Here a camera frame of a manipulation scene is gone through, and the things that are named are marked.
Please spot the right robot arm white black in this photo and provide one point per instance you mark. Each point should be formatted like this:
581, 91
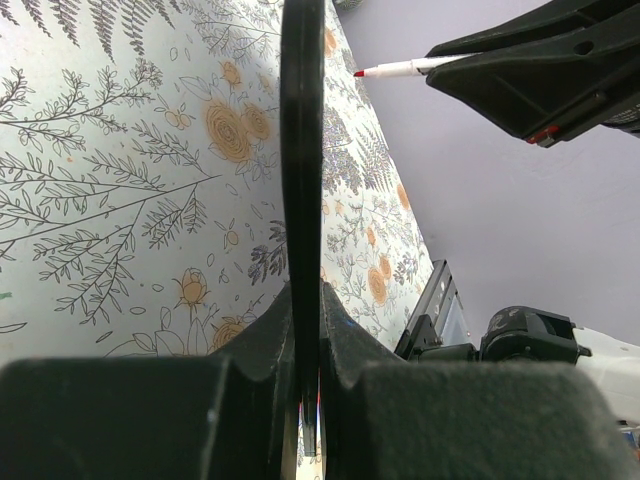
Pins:
521, 333

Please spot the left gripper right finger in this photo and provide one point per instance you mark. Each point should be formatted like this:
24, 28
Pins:
387, 418

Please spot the black microphone silver head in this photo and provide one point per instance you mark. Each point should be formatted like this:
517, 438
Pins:
348, 5

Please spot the small whiteboard black frame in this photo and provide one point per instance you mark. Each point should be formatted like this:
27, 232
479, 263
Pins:
301, 134

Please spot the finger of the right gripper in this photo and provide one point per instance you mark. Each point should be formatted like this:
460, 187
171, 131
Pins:
554, 18
556, 89

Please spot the floral patterned table mat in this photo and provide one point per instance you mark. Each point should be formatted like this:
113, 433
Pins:
141, 207

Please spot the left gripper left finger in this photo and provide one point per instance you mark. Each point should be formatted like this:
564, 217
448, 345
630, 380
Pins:
229, 415

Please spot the red whiteboard marker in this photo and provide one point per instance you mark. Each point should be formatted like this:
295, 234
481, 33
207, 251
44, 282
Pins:
414, 67

